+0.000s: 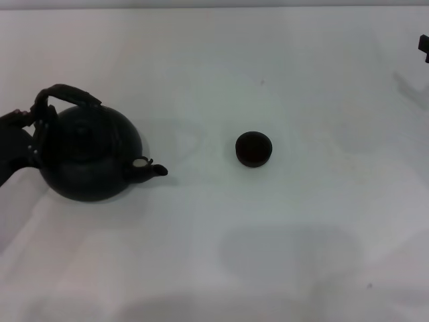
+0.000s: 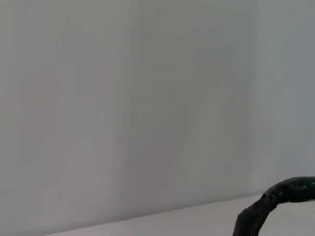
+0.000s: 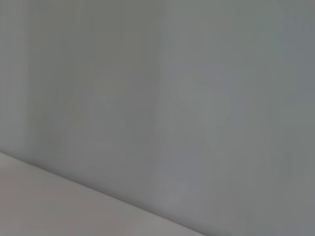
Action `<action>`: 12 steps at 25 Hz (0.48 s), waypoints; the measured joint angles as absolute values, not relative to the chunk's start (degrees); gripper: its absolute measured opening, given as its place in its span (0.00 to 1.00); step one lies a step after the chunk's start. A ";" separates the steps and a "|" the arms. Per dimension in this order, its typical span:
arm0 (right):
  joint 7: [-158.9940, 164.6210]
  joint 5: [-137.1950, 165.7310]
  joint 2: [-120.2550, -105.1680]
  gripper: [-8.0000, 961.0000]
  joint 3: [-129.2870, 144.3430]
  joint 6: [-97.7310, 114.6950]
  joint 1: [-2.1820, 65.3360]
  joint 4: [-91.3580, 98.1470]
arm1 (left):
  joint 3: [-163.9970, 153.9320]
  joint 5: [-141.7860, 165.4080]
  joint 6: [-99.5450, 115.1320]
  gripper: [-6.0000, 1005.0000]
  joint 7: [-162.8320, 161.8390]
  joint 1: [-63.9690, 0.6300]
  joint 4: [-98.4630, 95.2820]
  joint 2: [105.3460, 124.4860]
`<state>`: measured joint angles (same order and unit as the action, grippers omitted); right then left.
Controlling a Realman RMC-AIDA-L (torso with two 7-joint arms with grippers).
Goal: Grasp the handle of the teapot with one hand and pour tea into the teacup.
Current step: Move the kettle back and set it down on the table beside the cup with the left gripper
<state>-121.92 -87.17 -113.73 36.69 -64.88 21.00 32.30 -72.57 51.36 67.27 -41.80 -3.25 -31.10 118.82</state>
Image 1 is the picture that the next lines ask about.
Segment black round teapot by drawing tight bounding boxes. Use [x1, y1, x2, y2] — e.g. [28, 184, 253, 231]
[30, 83, 169, 203]

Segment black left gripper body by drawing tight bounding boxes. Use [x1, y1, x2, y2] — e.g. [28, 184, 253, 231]
[0, 120, 43, 189]

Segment small dark teacup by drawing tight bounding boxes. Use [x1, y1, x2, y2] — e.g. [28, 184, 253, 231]
[235, 131, 273, 168]

